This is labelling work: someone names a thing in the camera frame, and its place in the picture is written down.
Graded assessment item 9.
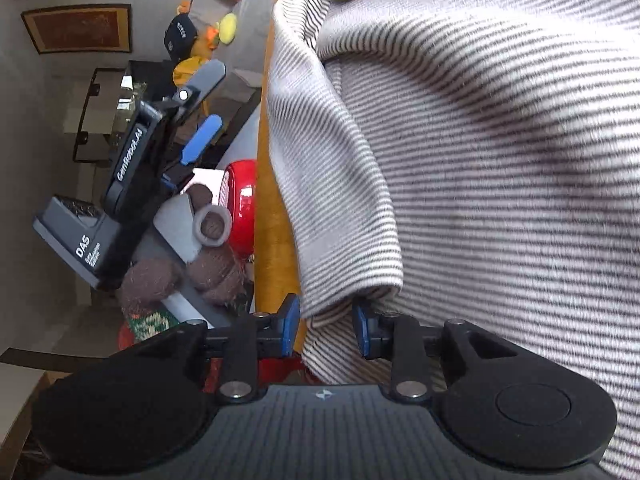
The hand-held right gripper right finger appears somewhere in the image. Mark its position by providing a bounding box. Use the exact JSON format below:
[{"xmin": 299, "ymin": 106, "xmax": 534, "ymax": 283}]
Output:
[{"xmin": 351, "ymin": 299, "xmax": 521, "ymax": 405}]

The green knitted item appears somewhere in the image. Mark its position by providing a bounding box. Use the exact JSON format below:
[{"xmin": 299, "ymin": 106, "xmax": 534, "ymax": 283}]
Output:
[{"xmin": 127, "ymin": 310, "xmax": 177, "ymax": 345}]

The gold framed red picture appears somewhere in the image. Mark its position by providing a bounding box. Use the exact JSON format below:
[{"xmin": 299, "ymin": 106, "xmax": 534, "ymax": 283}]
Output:
[{"xmin": 21, "ymin": 4, "xmax": 133, "ymax": 55}]

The yellow plush toy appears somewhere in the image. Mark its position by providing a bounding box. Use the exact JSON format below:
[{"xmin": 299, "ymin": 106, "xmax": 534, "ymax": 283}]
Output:
[{"xmin": 216, "ymin": 12, "xmax": 239, "ymax": 46}]

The grey sofa cover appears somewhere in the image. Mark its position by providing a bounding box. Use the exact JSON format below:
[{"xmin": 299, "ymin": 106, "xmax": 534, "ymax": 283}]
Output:
[{"xmin": 190, "ymin": 0, "xmax": 321, "ymax": 92}]

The red glossy container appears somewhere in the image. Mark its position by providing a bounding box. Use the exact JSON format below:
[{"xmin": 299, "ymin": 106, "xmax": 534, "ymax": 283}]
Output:
[{"xmin": 218, "ymin": 159, "xmax": 259, "ymax": 264}]

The orange green plush toy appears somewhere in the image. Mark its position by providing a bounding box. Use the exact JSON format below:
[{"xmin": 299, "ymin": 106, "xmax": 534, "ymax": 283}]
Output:
[{"xmin": 192, "ymin": 27, "xmax": 222, "ymax": 59}]

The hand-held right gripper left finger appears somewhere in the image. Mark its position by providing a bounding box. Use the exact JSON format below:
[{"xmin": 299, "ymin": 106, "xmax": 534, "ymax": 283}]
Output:
[{"xmin": 182, "ymin": 294, "xmax": 302, "ymax": 407}]

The glass side table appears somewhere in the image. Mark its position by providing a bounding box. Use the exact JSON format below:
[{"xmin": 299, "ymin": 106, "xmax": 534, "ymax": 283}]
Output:
[{"xmin": 72, "ymin": 60, "xmax": 177, "ymax": 164}]

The black cap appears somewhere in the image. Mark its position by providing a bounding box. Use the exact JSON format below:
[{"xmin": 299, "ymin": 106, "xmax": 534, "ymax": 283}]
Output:
[{"xmin": 163, "ymin": 14, "xmax": 199, "ymax": 59}]

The brown plush bear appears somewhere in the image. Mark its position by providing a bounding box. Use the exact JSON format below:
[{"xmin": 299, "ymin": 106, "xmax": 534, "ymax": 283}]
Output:
[{"xmin": 122, "ymin": 183, "xmax": 249, "ymax": 322}]

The grey striped shirt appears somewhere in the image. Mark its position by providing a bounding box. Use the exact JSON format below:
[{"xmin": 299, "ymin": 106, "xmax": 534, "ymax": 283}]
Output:
[{"xmin": 254, "ymin": 0, "xmax": 640, "ymax": 480}]

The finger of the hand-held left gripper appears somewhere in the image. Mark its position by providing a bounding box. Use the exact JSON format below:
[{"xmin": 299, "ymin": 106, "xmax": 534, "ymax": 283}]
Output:
[
  {"xmin": 161, "ymin": 114, "xmax": 224, "ymax": 193},
  {"xmin": 161, "ymin": 59, "xmax": 227, "ymax": 133}
]

